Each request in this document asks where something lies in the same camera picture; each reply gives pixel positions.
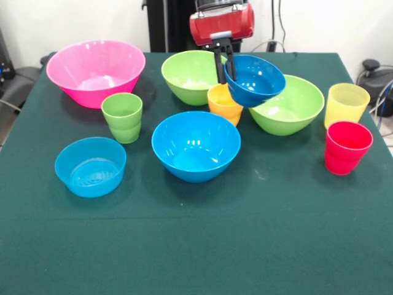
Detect black pedestal leg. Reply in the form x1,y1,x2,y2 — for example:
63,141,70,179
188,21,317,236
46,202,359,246
356,59,393,116

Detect dark green tablecloth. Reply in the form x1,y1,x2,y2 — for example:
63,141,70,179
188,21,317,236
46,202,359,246
0,51,393,295

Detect wall power socket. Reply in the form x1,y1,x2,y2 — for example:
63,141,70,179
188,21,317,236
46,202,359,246
265,39,285,52

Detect orange cup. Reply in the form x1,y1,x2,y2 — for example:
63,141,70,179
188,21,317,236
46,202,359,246
206,83,244,127

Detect green bowl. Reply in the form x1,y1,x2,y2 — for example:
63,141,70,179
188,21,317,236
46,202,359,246
161,50,230,106
248,74,325,136

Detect red cup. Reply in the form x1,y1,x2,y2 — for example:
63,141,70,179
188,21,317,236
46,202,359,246
324,120,374,176

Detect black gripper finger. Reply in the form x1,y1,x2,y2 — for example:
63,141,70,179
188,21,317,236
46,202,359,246
224,45,238,81
213,48,227,85

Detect translucent light blue bowl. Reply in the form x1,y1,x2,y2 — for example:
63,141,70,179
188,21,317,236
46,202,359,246
54,136,127,199

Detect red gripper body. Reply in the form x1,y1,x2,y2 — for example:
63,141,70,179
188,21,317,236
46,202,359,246
189,2,256,47

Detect black equipment box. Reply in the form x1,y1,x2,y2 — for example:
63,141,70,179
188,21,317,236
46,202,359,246
0,27,16,90

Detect small dark blue bowl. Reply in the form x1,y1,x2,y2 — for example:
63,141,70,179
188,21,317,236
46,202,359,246
224,54,287,108

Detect bundle of blue cables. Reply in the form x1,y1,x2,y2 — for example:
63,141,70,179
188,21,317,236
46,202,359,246
368,78,393,138

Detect translucent yellow cup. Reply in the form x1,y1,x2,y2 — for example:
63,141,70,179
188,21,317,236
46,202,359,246
324,82,372,130

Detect large pink bowl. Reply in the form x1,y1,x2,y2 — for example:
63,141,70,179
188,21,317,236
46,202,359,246
45,39,147,109

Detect green cup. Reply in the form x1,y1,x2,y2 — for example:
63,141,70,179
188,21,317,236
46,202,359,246
101,92,144,144

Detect black wall cable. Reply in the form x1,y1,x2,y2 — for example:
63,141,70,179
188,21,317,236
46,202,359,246
278,0,288,52

